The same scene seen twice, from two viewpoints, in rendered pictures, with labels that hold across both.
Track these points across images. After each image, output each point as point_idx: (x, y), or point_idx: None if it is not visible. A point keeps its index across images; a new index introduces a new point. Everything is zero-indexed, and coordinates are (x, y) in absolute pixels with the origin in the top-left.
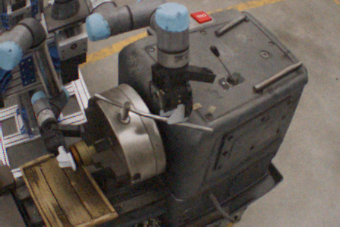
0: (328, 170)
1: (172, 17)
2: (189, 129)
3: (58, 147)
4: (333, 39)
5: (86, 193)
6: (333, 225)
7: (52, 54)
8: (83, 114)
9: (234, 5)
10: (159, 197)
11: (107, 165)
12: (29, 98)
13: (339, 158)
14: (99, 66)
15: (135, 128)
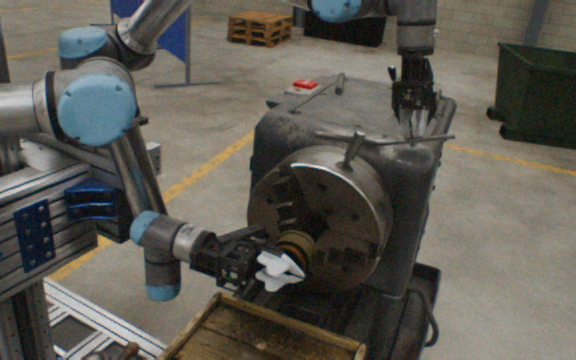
0: (440, 284)
1: None
2: (416, 155)
3: (251, 263)
4: None
5: (294, 348)
6: (520, 342)
7: (96, 187)
8: (102, 332)
9: (198, 168)
10: (377, 304)
11: (342, 246)
12: (13, 318)
13: (442, 266)
14: (73, 283)
15: (362, 174)
